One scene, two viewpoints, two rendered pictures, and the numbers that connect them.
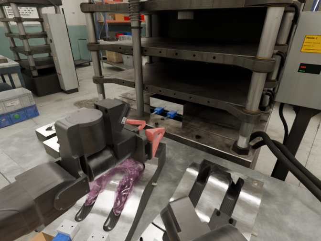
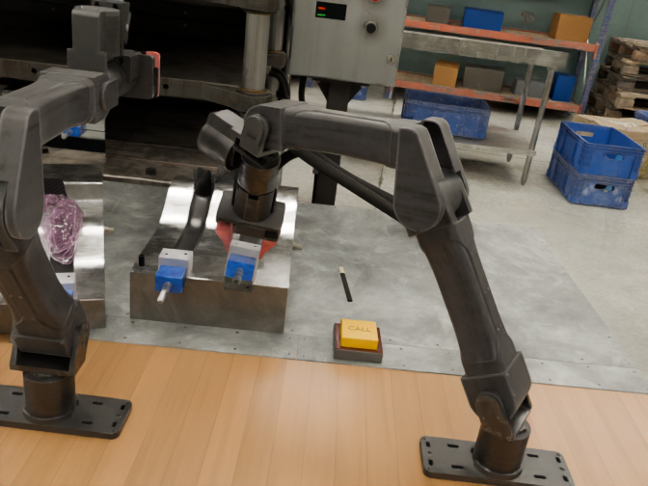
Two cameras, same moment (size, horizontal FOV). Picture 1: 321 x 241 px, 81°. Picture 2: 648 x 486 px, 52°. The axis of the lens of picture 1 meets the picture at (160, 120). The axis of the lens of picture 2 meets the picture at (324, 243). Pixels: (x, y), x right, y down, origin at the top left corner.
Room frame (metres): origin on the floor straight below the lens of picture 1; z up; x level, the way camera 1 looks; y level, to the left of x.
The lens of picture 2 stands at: (-0.65, 0.41, 1.41)
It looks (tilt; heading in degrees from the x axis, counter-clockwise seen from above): 24 degrees down; 322
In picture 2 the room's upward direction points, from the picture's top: 7 degrees clockwise
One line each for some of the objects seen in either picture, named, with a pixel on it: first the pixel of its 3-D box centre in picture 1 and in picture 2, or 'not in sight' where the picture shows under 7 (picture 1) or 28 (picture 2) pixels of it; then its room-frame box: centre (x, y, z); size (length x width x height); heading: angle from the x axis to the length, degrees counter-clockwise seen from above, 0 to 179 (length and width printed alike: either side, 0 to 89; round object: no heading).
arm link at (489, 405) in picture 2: not in sight; (504, 402); (-0.25, -0.22, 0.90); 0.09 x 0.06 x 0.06; 113
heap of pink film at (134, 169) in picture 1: (117, 176); (32, 214); (0.55, 0.17, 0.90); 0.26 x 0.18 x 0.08; 163
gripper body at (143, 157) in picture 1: (119, 147); (114, 75); (0.33, 0.09, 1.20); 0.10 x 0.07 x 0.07; 53
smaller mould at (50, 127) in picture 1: (55, 131); not in sight; (1.00, 0.65, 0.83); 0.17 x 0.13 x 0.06; 145
